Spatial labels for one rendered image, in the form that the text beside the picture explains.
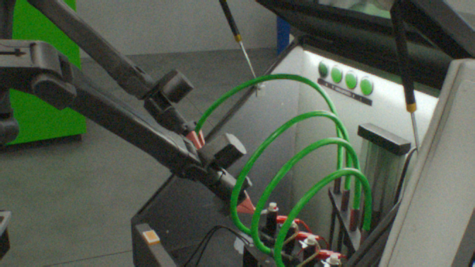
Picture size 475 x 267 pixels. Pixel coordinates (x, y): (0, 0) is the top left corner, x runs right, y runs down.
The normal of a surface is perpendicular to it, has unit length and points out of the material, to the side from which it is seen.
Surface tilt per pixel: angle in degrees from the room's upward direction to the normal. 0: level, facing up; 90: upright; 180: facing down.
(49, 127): 90
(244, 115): 90
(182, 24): 90
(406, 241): 76
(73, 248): 0
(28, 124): 90
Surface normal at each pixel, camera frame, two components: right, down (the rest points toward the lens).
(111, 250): 0.04, -0.93
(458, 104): -0.84, -0.07
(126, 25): 0.36, 0.36
